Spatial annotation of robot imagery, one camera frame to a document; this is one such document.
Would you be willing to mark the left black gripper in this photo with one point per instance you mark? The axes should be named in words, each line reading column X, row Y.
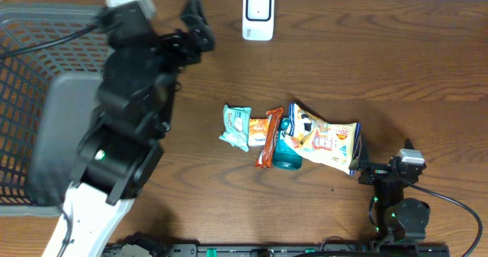
column 194, row 41

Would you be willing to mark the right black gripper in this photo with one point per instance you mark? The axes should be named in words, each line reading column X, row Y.
column 376, row 171

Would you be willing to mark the yellow chips bag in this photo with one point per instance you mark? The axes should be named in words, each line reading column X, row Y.
column 321, row 142

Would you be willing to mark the teal Listerine mouthwash bottle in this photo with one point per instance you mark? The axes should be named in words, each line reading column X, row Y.
column 284, row 157

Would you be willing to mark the mint green wipes pack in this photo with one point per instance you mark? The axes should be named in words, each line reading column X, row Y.
column 236, row 123

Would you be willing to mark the orange snack bar wrapper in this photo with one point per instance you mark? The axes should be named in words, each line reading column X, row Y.
column 265, row 158

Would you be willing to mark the small orange snack packet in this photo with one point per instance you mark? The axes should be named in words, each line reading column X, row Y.
column 258, row 130

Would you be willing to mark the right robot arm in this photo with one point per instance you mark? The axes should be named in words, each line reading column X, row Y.
column 396, row 217

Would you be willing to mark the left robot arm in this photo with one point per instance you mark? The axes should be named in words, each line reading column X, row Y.
column 120, row 149

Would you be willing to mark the white barcode scanner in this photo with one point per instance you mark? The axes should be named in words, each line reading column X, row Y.
column 258, row 17

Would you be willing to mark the grey plastic mesh basket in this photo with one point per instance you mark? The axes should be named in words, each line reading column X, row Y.
column 25, row 80

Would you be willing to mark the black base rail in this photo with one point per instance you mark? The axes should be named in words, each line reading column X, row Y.
column 142, row 245

